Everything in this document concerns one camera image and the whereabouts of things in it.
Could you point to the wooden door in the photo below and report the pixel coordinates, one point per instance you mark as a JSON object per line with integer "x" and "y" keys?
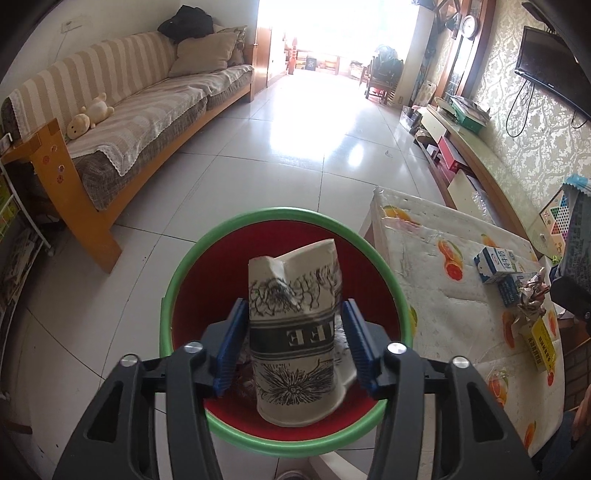
{"x": 262, "y": 55}

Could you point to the white and blue milk carton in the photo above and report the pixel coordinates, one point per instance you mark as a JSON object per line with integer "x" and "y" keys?
{"x": 496, "y": 265}

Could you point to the patterned pillow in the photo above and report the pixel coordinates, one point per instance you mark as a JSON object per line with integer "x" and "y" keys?
{"x": 238, "y": 46}

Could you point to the flower-print paper cup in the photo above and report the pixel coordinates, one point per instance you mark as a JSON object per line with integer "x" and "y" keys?
{"x": 295, "y": 332}

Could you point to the round wall clock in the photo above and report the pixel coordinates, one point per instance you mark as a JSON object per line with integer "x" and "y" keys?
{"x": 468, "y": 26}

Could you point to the white wall socket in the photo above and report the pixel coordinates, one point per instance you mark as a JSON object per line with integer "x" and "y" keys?
{"x": 69, "y": 26}

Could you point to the star checkers game board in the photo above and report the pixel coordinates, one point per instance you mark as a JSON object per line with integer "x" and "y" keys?
{"x": 551, "y": 221}

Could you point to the wooden sofa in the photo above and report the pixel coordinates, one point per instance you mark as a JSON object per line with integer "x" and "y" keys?
{"x": 87, "y": 221}

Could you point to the black bag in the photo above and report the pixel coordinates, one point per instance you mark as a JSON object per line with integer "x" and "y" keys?
{"x": 187, "y": 23}

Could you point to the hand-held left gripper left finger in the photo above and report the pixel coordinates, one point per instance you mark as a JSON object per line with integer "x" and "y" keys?
{"x": 231, "y": 346}

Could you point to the red box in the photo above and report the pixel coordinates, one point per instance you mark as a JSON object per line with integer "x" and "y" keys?
{"x": 450, "y": 154}

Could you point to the white board panel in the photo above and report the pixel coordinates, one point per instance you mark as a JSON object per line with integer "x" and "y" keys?
{"x": 468, "y": 196}

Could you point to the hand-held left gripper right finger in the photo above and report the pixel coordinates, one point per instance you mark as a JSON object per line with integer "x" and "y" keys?
{"x": 358, "y": 346}

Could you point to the green-rimmed red trash bin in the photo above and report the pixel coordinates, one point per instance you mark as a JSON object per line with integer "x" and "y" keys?
{"x": 207, "y": 277}

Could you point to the wall-mounted black television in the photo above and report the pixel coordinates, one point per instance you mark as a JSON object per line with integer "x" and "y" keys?
{"x": 549, "y": 64}

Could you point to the round yellow plush toy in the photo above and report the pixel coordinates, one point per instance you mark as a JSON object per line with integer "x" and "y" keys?
{"x": 78, "y": 125}

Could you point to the wooden chair with clutter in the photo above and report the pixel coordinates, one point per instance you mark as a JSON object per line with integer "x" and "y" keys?
{"x": 383, "y": 76}

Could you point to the fruit-print tablecloth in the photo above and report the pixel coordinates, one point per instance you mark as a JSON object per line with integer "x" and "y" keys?
{"x": 448, "y": 314}

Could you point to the small blue milk carton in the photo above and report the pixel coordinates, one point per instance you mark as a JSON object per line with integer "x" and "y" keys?
{"x": 510, "y": 290}

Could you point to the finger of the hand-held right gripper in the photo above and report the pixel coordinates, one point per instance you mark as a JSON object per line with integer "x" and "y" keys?
{"x": 575, "y": 295}

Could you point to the yellow small box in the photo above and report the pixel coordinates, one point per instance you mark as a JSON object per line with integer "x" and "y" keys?
{"x": 542, "y": 346}

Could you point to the crumpled paper ball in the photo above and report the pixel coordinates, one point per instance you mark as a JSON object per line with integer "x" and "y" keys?
{"x": 535, "y": 293}

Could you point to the green flat box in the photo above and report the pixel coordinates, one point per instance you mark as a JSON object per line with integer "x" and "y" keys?
{"x": 471, "y": 115}

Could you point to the long low television cabinet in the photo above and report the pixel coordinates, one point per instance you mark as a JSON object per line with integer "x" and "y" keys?
{"x": 494, "y": 170}

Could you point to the plain beige pillow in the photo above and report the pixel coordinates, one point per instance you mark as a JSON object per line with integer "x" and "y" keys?
{"x": 203, "y": 53}

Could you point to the striped beige sofa cover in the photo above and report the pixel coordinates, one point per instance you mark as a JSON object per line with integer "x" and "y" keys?
{"x": 138, "y": 110}

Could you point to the cream plush bear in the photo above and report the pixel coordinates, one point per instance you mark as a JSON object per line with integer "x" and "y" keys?
{"x": 99, "y": 110}

